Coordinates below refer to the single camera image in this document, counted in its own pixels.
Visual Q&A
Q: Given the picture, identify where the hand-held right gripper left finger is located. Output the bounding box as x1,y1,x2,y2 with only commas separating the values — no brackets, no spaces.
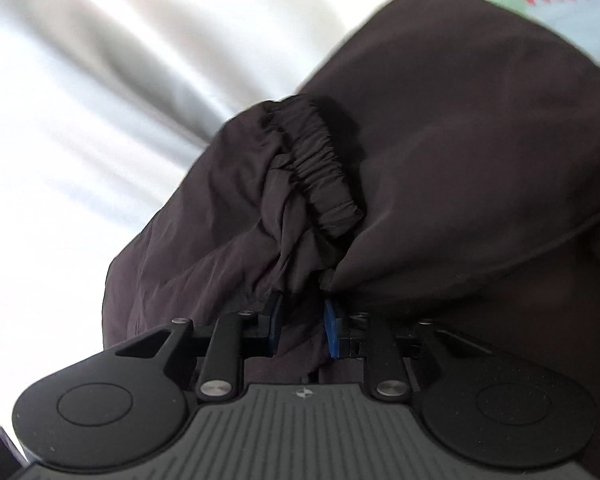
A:
115,294,284,404

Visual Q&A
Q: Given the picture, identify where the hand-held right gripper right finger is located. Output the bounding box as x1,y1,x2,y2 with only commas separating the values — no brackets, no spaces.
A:
322,298,492,404

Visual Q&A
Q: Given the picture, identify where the dark brown jacket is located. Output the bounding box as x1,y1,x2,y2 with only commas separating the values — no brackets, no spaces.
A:
102,0,600,391

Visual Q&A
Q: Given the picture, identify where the light blue printed blanket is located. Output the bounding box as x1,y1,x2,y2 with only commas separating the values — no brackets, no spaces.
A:
485,0,600,80

